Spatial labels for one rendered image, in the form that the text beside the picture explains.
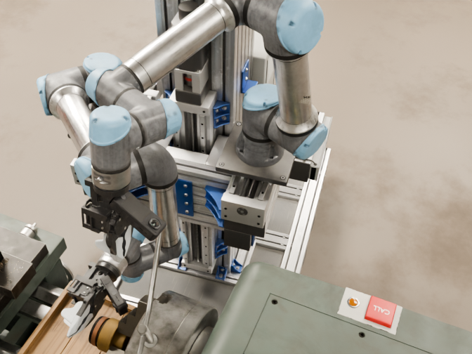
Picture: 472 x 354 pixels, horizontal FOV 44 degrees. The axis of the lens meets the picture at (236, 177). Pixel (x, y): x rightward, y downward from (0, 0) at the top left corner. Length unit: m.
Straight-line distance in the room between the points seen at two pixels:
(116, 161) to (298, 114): 0.58
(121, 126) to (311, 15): 0.49
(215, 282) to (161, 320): 1.28
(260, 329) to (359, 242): 1.83
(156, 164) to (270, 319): 0.47
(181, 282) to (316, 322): 1.36
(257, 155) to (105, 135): 0.76
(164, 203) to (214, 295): 1.08
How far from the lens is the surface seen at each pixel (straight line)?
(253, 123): 1.67
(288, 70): 1.39
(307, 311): 1.37
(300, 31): 1.28
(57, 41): 4.50
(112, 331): 1.51
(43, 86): 1.77
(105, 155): 1.09
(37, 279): 1.92
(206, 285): 2.63
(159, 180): 1.50
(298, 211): 2.88
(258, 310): 1.36
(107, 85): 1.21
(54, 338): 1.81
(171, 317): 1.38
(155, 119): 1.13
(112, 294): 1.59
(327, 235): 3.10
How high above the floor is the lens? 2.43
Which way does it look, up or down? 47 degrees down
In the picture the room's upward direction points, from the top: 2 degrees clockwise
